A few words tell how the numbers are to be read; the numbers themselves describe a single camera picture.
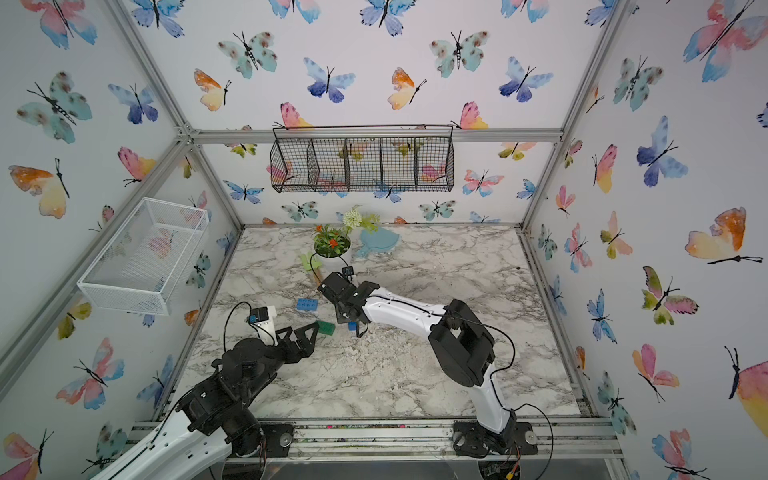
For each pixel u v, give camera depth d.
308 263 1.09
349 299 0.65
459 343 0.49
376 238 1.16
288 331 0.77
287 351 0.65
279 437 0.74
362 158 0.98
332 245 0.95
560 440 0.75
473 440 0.74
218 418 0.54
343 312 0.63
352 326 0.93
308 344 0.68
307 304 0.96
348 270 0.79
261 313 0.65
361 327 0.94
